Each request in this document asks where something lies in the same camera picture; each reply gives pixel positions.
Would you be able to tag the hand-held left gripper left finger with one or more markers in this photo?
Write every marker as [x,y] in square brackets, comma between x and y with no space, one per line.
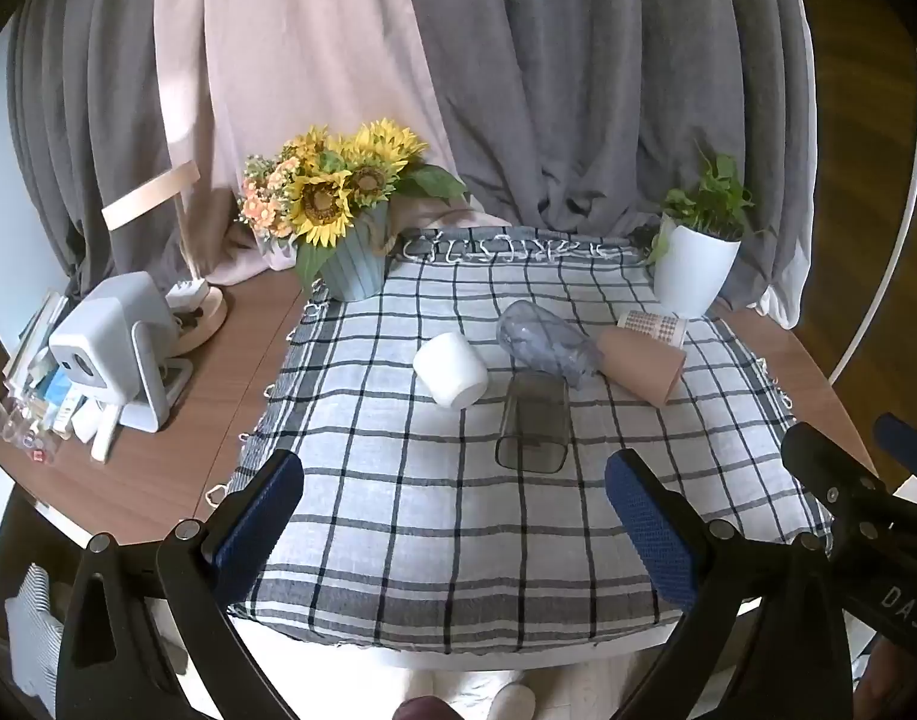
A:
[259,521]

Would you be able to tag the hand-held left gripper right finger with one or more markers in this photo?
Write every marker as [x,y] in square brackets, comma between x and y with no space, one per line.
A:
[649,532]

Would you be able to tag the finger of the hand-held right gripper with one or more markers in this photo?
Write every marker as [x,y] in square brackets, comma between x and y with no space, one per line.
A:
[908,439]
[829,457]

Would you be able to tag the smoky transparent square cup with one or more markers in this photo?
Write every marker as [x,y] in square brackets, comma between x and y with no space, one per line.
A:
[531,427]

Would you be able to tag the tan cup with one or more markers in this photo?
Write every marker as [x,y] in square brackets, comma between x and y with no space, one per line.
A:
[642,367]

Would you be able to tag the clear bluish glass cup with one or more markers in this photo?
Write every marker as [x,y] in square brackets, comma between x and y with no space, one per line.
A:
[541,345]

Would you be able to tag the white cup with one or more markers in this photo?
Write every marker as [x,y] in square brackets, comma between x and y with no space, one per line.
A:
[451,371]

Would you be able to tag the checked tablecloth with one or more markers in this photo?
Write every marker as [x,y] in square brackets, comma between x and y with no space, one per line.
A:
[443,532]

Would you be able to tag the round wooden tray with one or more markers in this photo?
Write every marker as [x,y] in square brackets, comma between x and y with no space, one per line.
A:
[207,322]

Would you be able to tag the white hoop stand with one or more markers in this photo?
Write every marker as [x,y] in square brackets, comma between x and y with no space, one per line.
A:
[897,225]

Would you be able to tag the white slipper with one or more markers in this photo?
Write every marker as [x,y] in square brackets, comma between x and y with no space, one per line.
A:
[512,701]

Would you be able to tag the white plant pot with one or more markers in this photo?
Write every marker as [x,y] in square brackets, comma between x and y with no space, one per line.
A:
[690,270]

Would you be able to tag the white projector on stand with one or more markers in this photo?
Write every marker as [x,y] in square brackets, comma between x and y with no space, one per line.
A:
[109,337]

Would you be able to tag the striped cushion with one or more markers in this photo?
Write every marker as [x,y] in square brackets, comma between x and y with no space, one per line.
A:
[35,637]

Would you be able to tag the clear small containers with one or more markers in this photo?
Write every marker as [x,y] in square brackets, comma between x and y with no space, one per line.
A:
[16,420]

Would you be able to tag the ribbed teal flower pot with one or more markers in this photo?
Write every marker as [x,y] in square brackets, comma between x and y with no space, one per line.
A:
[357,266]

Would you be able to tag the green leafy plant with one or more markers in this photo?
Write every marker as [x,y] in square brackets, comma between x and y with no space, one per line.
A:
[709,199]

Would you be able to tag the artificial sunflower bouquet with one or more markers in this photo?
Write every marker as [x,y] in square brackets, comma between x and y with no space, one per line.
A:
[331,187]

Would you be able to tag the grey curtain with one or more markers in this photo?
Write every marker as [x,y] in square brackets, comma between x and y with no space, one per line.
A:
[600,75]
[91,112]

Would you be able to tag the pink curtain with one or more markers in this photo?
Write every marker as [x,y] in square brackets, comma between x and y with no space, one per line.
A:
[293,52]

